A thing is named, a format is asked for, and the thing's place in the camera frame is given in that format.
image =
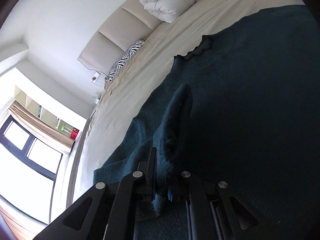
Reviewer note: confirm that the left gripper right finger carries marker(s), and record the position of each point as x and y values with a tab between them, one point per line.
217	212

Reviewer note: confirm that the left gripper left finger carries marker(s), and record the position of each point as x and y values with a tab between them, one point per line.
106	211

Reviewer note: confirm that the dark teal knit sweater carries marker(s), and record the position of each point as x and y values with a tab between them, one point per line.
242	107

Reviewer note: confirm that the red box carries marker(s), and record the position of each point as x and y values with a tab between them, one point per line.
74	133

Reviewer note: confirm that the dark framed window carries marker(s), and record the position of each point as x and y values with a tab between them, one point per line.
28	171

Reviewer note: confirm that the green container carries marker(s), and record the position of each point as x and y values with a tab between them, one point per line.
64	128

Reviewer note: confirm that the beige curtain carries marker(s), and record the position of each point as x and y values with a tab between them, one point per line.
39	129

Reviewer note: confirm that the beige bed sheet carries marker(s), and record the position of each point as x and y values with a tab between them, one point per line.
123	98

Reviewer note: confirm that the zebra print pillow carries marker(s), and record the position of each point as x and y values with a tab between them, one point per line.
125	58

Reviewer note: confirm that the beige upholstered headboard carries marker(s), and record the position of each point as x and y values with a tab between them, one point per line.
127	24

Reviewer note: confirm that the wall socket with charger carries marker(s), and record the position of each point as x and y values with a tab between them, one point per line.
95	77

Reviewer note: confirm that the white wall shelf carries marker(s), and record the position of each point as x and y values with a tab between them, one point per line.
39	111

